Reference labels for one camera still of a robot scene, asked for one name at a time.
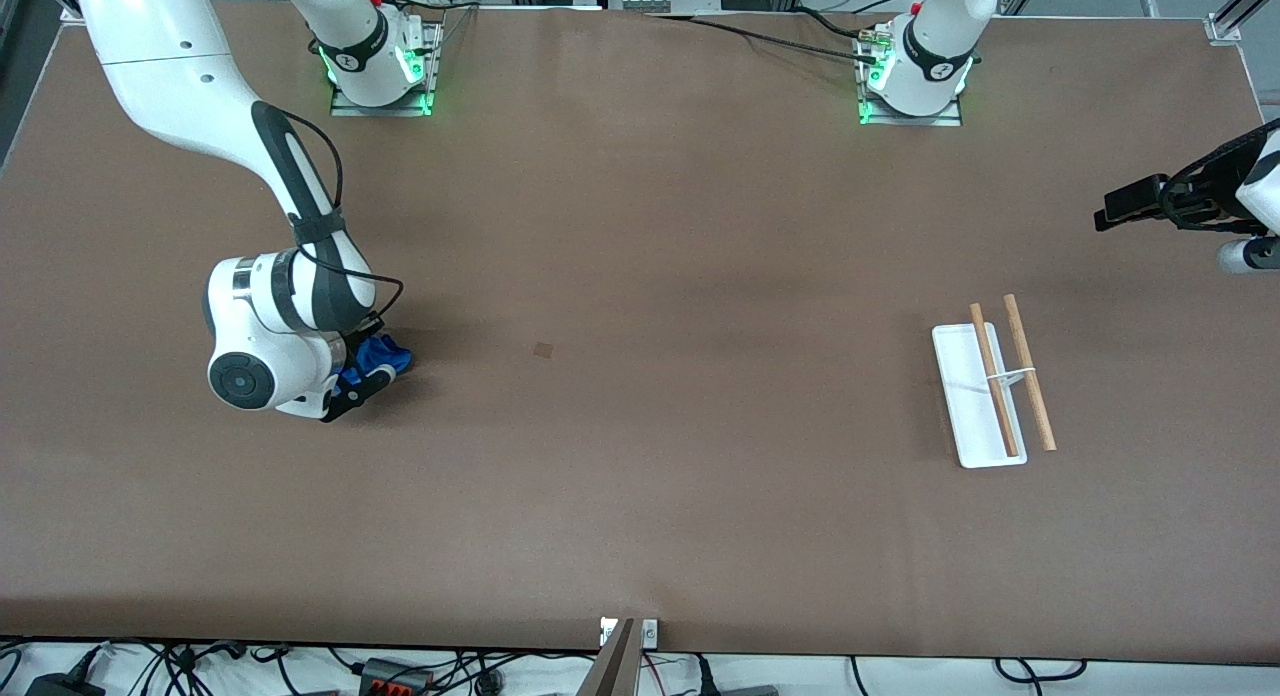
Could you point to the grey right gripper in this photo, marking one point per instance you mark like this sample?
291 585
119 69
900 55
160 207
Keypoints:
364 328

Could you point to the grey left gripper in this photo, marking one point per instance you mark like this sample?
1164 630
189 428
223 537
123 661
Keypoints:
1207 190

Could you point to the blue cloth towel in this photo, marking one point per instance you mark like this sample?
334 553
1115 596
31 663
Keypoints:
385 356

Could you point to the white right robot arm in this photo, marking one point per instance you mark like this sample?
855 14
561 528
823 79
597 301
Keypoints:
170 76

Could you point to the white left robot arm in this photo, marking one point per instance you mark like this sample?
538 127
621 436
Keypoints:
935 36

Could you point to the white rack with wooden rods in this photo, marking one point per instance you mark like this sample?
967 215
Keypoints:
965 396

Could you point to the black orange connector box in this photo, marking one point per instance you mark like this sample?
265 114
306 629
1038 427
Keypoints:
395 676

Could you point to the black power adapter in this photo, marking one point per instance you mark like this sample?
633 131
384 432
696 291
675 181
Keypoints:
65 686

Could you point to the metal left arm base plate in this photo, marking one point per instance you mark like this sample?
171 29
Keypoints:
910 120

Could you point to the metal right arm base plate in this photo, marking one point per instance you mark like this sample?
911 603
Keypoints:
432 66

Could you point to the brown wooden post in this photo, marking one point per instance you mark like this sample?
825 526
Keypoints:
612 666

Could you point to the small white metal bracket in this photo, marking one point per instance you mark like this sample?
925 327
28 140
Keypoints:
650 632

